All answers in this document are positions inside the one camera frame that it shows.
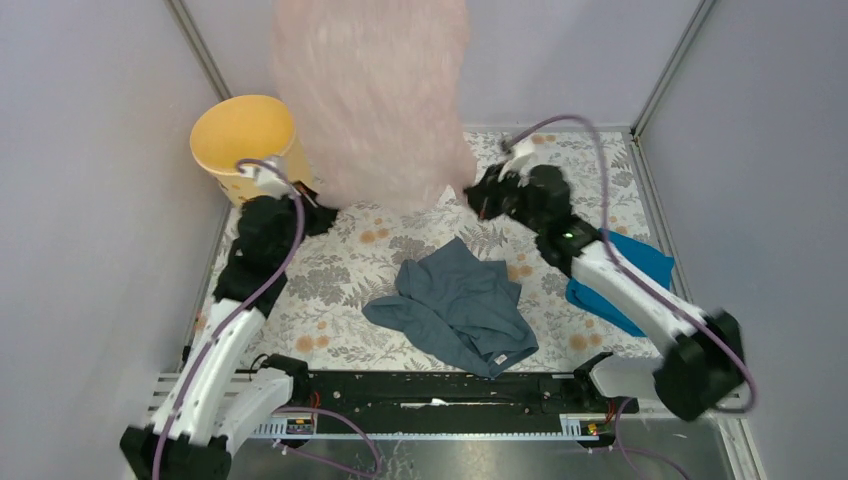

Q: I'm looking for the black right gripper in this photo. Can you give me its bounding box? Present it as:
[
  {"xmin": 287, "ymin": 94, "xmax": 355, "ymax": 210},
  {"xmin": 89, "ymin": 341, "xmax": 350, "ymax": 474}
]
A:
[{"xmin": 457, "ymin": 162, "xmax": 547, "ymax": 235}]

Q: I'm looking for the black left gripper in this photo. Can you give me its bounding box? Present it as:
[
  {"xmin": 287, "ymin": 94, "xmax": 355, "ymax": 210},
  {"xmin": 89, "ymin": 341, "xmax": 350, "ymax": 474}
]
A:
[{"xmin": 273, "ymin": 179, "xmax": 342, "ymax": 266}]

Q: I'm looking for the yellow plastic trash bin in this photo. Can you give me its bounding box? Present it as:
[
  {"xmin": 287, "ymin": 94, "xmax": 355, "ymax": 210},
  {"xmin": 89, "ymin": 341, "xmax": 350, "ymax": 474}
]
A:
[{"xmin": 189, "ymin": 95, "xmax": 314, "ymax": 206}]

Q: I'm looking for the pink plastic trash bag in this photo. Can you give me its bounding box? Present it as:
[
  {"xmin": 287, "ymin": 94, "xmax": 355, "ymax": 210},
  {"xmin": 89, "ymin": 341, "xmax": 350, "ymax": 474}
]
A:
[{"xmin": 272, "ymin": 1, "xmax": 477, "ymax": 211}]

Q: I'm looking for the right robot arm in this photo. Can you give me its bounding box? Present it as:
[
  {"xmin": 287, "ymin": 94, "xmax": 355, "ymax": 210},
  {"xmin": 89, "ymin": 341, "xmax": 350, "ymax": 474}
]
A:
[{"xmin": 464, "ymin": 163, "xmax": 750, "ymax": 421}]

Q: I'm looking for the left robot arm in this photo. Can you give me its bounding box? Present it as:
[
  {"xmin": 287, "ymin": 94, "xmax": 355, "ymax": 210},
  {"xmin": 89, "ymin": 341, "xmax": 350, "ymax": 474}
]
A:
[{"xmin": 120, "ymin": 182, "xmax": 336, "ymax": 479}]

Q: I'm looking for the floral patterned table mat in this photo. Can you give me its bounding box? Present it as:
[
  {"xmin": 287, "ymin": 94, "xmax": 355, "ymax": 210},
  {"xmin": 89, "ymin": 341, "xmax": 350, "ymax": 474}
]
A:
[{"xmin": 236, "ymin": 132, "xmax": 658, "ymax": 372}]

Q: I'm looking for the grey-blue crumpled cloth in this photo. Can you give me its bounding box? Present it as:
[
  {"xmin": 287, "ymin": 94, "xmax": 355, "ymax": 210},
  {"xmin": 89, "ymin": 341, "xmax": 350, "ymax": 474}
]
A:
[{"xmin": 362, "ymin": 237, "xmax": 539, "ymax": 378}]

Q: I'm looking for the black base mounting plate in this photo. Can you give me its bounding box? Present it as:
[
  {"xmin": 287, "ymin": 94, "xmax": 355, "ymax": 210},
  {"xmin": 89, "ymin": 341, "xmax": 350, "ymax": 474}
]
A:
[{"xmin": 287, "ymin": 370, "xmax": 639, "ymax": 432}]

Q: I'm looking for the bright blue cloth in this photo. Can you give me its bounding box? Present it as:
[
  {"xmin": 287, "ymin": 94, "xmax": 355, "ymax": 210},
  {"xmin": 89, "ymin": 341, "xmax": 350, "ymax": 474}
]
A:
[{"xmin": 565, "ymin": 231, "xmax": 675, "ymax": 338}]

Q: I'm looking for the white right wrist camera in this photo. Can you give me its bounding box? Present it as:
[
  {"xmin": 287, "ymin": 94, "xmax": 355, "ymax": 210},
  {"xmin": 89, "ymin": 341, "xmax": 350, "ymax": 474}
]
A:
[{"xmin": 498, "ymin": 137, "xmax": 536, "ymax": 181}]

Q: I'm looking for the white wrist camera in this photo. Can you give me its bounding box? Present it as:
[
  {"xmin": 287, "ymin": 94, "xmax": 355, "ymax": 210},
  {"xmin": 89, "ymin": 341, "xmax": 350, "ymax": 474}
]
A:
[
  {"xmin": 498, "ymin": 137, "xmax": 536, "ymax": 181},
  {"xmin": 236, "ymin": 157, "xmax": 295, "ymax": 199}
]

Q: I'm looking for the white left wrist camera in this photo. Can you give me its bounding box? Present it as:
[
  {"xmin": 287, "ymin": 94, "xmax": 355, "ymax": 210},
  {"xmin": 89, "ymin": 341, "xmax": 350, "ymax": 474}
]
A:
[{"xmin": 236, "ymin": 157, "xmax": 295, "ymax": 199}]

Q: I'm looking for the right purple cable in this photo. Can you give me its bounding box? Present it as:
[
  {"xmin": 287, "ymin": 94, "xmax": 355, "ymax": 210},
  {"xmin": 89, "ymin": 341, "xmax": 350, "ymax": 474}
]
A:
[{"xmin": 503, "ymin": 115, "xmax": 758, "ymax": 480}]

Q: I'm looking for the purple cable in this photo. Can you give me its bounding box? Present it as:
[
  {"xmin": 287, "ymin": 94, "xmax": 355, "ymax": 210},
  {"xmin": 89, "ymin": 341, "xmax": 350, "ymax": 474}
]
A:
[
  {"xmin": 150, "ymin": 158, "xmax": 384, "ymax": 480},
  {"xmin": 503, "ymin": 115, "xmax": 758, "ymax": 480}
]

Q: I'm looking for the white slotted cable duct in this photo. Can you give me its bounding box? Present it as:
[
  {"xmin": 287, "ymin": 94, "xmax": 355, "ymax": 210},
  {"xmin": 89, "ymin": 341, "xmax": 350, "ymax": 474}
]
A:
[{"xmin": 248, "ymin": 415, "xmax": 600, "ymax": 443}]

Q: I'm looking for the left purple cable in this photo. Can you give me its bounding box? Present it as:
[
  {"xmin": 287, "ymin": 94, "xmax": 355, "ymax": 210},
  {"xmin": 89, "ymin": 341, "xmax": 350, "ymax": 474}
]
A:
[{"xmin": 150, "ymin": 158, "xmax": 384, "ymax": 480}]

